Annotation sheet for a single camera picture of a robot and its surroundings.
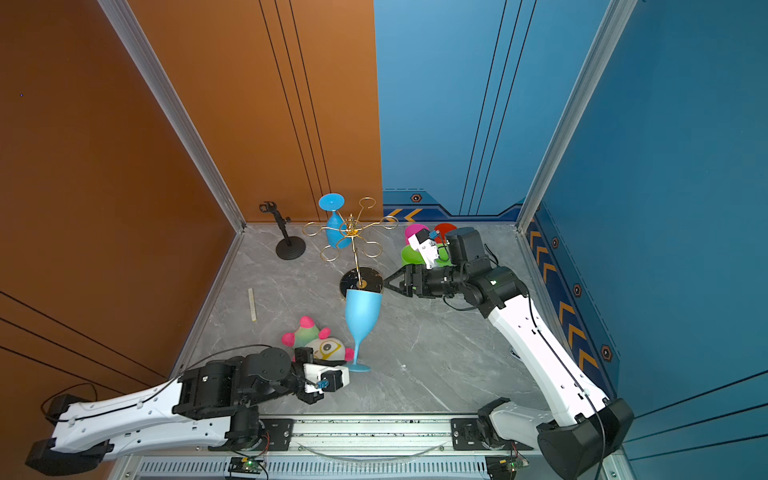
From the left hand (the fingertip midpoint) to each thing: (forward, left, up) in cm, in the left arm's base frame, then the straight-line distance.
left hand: (343, 357), depth 65 cm
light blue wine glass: (+7, -4, +8) cm, 11 cm away
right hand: (+13, -10, +9) cm, 19 cm away
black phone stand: (+49, +28, -21) cm, 60 cm away
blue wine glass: (+39, +7, 0) cm, 39 cm away
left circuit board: (-18, +23, -23) cm, 37 cm away
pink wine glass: (+44, -17, -5) cm, 48 cm away
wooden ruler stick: (+25, +36, -21) cm, 48 cm away
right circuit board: (-18, -37, -22) cm, 46 cm away
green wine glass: (+36, -16, -8) cm, 40 cm away
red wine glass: (+44, -27, -5) cm, 52 cm away
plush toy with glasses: (+8, +8, -14) cm, 18 cm away
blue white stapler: (+9, -46, -20) cm, 51 cm away
